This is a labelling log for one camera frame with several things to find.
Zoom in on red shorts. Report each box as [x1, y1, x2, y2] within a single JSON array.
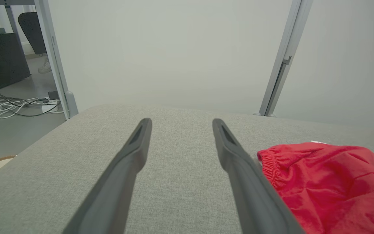
[[257, 140, 374, 234]]

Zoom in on white power strip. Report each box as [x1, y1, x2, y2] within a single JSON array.
[[28, 97, 63, 114]]

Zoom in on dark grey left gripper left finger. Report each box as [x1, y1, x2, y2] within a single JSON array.
[[63, 118, 153, 234]]

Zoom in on black cabinet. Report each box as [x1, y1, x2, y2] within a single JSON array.
[[0, 32, 31, 92]]

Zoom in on grey aluminium partition post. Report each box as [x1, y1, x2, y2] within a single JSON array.
[[34, 0, 79, 120], [253, 0, 314, 117]]

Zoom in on white shoe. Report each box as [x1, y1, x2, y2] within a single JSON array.
[[37, 58, 52, 74]]

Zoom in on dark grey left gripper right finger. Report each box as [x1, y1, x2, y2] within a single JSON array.
[[212, 118, 306, 234]]

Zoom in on grey desk frame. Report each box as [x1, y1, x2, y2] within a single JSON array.
[[0, 0, 35, 54]]

